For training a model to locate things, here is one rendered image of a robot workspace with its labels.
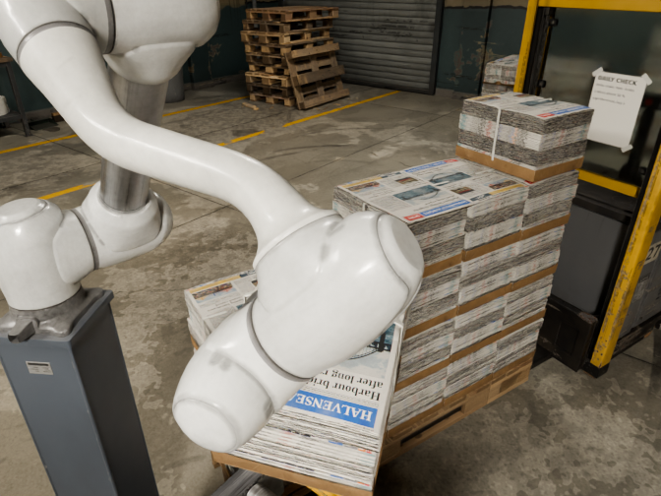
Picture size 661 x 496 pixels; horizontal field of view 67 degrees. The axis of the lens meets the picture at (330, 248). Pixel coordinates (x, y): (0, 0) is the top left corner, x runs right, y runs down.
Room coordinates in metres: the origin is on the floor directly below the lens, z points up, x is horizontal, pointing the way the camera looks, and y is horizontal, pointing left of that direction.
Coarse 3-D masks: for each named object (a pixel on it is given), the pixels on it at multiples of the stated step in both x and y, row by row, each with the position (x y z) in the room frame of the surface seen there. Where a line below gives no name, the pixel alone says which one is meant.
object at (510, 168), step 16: (480, 160) 1.84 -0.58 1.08; (496, 160) 1.78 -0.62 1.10; (576, 160) 1.77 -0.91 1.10; (528, 176) 1.66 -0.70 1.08; (544, 176) 1.67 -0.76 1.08; (544, 224) 1.71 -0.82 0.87; (560, 224) 1.77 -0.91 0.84; (544, 272) 1.75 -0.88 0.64; (512, 288) 1.64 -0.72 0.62; (528, 320) 1.73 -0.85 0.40
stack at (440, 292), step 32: (480, 256) 1.54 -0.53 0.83; (512, 256) 1.63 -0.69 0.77; (192, 288) 1.33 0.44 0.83; (224, 288) 1.33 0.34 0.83; (448, 288) 1.46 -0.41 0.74; (480, 288) 1.54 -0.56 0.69; (192, 320) 1.30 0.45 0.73; (416, 320) 1.38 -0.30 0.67; (448, 320) 1.47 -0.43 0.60; (480, 320) 1.57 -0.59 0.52; (416, 352) 1.38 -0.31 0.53; (448, 352) 1.47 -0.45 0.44; (480, 352) 1.58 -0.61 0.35; (416, 384) 1.39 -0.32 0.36; (448, 384) 1.48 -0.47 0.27; (384, 448) 1.32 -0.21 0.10; (224, 480) 1.21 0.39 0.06
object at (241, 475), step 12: (240, 468) 0.69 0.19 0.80; (228, 480) 0.66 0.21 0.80; (240, 480) 0.66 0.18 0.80; (252, 480) 0.66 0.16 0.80; (264, 480) 0.68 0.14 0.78; (276, 480) 0.71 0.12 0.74; (216, 492) 0.64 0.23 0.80; (228, 492) 0.64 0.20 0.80; (240, 492) 0.64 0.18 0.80; (276, 492) 0.70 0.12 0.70
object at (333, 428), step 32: (384, 352) 0.61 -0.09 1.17; (320, 384) 0.56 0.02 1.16; (352, 384) 0.56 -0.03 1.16; (384, 384) 0.56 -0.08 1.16; (288, 416) 0.52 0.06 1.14; (320, 416) 0.50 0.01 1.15; (352, 416) 0.51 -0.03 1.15; (384, 416) 0.52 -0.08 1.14; (256, 448) 0.57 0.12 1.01; (288, 448) 0.55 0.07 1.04; (320, 448) 0.53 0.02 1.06; (352, 448) 0.51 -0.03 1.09; (352, 480) 0.53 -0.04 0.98
